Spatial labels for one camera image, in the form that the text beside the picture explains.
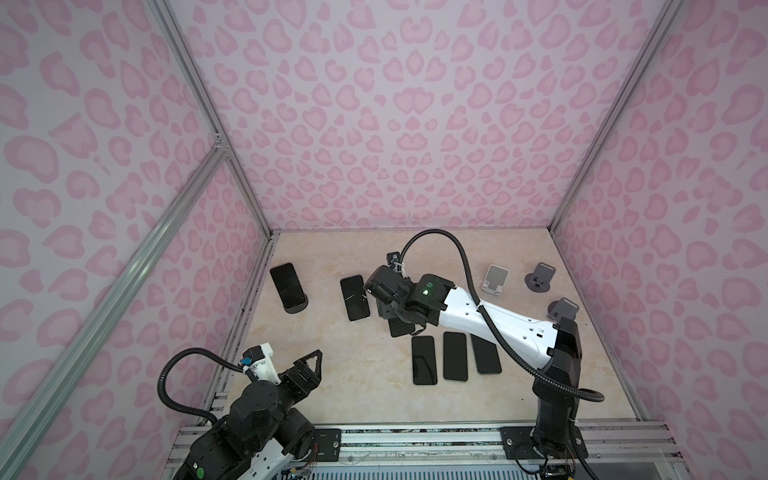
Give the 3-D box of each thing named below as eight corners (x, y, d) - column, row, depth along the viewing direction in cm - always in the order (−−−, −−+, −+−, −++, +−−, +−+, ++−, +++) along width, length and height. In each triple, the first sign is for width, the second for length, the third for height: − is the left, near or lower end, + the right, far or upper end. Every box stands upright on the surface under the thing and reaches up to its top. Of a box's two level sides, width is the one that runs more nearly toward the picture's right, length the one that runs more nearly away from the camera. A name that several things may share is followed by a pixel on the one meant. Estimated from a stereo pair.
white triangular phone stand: (480, 288, 104) (485, 274, 98) (485, 277, 108) (490, 262, 101) (498, 296, 102) (505, 282, 96) (503, 284, 106) (510, 270, 99)
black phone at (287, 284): (289, 315, 99) (273, 287, 87) (285, 297, 104) (270, 268, 91) (308, 308, 101) (295, 280, 88) (303, 291, 105) (290, 262, 93)
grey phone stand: (528, 292, 104) (537, 276, 97) (523, 278, 108) (532, 262, 101) (547, 292, 104) (558, 276, 97) (542, 278, 108) (552, 262, 101)
